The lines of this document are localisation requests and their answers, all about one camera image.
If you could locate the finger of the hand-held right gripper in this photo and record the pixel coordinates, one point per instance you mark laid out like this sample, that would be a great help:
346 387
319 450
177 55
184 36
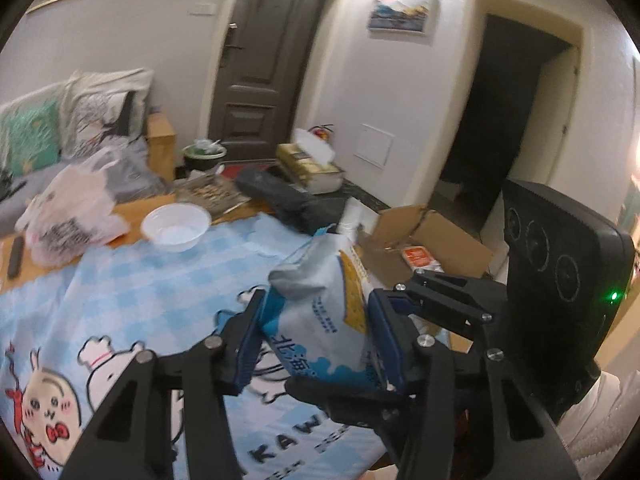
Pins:
450 300
350 405

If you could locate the blue white cracker packet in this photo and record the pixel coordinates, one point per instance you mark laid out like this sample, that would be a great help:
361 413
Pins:
320 310

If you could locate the red doormat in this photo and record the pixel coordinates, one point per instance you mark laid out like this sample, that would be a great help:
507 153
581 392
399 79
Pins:
250 170

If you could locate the green bin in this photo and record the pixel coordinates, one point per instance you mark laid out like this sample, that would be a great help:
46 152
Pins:
200 160

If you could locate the white plastic bag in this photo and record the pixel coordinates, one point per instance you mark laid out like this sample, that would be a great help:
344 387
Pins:
70 205

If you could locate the white wall panel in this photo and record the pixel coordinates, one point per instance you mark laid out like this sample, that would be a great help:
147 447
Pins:
375 146

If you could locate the white bowl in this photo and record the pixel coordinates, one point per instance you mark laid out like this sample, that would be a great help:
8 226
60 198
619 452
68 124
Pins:
175 230

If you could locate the wooden side table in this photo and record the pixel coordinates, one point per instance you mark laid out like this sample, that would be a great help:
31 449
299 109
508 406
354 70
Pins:
162 145

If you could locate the black remote control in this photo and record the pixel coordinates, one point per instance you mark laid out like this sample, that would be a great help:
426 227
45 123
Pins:
16 257

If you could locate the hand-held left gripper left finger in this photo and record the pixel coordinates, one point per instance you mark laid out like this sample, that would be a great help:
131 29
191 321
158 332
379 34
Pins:
250 345

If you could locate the person's right forearm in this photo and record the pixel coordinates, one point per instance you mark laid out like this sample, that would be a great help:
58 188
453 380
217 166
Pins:
610 435

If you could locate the white light switch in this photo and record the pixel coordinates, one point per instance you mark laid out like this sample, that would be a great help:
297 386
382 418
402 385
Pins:
204 8

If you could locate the black bag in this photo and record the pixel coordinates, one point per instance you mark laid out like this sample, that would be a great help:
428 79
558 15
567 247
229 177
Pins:
280 195

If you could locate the teal cushion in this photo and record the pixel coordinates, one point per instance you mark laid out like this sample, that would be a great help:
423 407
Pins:
30 135

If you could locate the white tote bag cushion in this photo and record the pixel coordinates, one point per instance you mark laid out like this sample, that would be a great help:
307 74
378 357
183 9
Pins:
100 110

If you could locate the tissue box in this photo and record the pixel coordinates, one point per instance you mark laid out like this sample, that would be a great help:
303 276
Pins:
310 170

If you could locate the unframed canvas wall painting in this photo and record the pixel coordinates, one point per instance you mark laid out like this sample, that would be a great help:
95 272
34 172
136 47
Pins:
402 10

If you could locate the white packaging bag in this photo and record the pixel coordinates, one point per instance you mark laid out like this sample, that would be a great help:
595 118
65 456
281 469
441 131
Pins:
357 217

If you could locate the cardboard box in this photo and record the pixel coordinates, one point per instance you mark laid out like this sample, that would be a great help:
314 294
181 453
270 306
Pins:
450 240

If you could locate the orange snack packet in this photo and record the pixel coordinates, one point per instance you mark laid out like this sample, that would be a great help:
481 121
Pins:
420 256

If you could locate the dark brown door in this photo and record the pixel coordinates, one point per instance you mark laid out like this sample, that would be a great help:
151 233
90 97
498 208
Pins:
265 70

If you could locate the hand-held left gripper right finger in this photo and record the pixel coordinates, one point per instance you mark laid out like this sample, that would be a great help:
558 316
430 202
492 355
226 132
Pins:
395 345

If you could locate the blue checked printed tablecloth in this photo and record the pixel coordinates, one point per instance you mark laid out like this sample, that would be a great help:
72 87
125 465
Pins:
150 285

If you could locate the grey sofa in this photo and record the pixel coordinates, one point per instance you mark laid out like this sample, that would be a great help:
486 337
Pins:
140 170

